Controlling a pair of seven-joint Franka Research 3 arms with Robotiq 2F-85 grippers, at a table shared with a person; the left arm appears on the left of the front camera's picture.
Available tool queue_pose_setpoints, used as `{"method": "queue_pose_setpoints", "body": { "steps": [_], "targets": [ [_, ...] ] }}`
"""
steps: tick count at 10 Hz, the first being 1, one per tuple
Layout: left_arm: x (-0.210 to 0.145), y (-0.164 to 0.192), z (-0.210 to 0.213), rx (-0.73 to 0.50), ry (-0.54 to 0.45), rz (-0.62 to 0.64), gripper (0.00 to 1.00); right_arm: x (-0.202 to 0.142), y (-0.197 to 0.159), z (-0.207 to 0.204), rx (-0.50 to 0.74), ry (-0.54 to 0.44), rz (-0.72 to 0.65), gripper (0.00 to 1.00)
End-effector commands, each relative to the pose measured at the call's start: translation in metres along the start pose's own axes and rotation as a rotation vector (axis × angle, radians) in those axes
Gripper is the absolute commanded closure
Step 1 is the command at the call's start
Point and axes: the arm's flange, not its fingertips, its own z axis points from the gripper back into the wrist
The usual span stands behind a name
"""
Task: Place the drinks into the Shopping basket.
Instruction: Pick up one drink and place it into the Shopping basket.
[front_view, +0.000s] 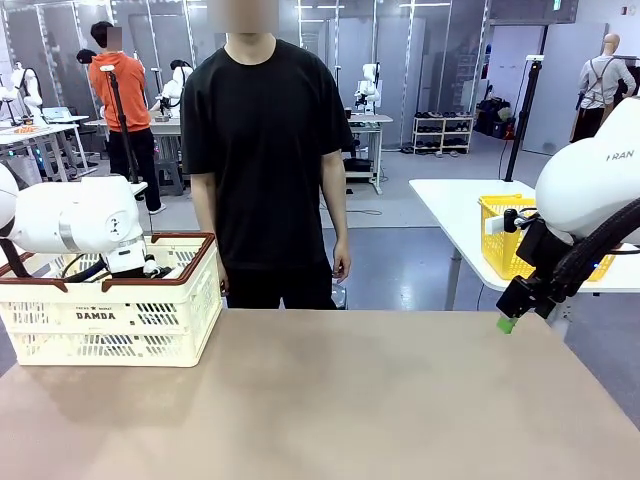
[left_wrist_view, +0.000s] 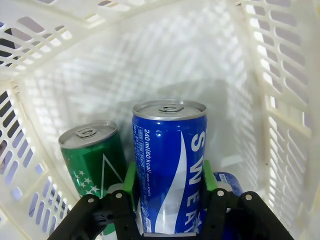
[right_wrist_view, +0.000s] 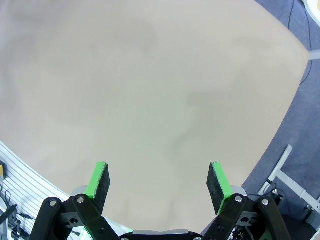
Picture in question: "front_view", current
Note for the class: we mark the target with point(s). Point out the person's right forearm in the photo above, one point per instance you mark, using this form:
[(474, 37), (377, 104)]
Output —
[(205, 230)]

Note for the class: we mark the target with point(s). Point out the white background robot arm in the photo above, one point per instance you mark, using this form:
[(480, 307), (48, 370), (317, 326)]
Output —
[(175, 82), (367, 85)]

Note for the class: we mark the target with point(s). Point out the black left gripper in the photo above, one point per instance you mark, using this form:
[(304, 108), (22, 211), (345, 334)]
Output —
[(129, 274)]

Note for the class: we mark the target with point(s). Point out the cream basket with brown rim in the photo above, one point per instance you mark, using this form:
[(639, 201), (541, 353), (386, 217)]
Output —
[(100, 345)]

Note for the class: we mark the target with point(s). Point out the mannequin with grey apron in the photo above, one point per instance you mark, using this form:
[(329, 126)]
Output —
[(595, 85)]

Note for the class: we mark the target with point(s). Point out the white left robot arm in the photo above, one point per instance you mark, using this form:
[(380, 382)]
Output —
[(75, 220)]

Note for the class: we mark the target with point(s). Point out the black bags pile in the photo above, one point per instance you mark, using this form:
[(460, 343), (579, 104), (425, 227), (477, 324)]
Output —
[(492, 120)]

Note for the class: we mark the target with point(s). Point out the white background desk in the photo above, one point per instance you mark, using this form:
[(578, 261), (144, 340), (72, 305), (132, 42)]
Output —
[(372, 120)]

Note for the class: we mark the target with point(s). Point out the person's left hand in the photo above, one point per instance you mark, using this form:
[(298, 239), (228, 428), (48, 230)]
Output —
[(341, 261)]

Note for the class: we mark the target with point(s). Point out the person in orange hoodie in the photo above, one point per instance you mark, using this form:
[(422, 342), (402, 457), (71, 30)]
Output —
[(115, 85)]

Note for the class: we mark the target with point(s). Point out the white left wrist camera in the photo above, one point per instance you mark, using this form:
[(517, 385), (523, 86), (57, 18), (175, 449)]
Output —
[(174, 273)]

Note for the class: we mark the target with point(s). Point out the black stand with white top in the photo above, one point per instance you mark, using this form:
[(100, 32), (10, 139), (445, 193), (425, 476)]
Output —
[(521, 125)]

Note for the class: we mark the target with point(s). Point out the white background table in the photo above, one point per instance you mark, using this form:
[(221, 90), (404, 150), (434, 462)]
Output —
[(30, 131), (165, 122)]

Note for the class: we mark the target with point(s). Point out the person's right hand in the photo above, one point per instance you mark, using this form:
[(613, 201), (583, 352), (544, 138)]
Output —
[(224, 287)]

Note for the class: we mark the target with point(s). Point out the black tripod pole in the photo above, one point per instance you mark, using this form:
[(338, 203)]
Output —
[(124, 130)]

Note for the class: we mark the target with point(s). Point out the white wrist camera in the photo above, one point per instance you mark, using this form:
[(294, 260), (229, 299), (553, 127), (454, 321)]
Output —
[(494, 226), (174, 273)]

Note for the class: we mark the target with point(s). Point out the person's left forearm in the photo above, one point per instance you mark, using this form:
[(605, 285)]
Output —
[(335, 200)]

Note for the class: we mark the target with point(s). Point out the yellow plastic shopping basket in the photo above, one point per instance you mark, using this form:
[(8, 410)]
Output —
[(500, 250)]

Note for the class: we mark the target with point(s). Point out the person in black t-shirt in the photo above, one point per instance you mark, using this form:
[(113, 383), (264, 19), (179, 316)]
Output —
[(265, 150)]

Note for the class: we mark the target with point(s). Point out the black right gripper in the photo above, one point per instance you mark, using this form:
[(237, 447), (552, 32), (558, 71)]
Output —
[(542, 250)]

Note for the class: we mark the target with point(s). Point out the white shoe rack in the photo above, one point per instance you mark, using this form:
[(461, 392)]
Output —
[(442, 131)]

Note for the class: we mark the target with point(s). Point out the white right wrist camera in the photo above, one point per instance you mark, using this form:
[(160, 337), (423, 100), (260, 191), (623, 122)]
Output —
[(494, 226)]

